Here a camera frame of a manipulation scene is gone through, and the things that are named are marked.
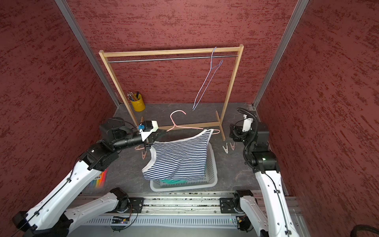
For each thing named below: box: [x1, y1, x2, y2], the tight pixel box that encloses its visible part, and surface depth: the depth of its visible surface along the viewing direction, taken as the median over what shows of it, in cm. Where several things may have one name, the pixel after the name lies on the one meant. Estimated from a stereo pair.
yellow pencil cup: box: [130, 93, 146, 113], surface depth 113 cm
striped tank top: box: [142, 128, 215, 181], surface depth 72 cm
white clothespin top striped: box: [222, 142, 229, 155], surface depth 96 cm
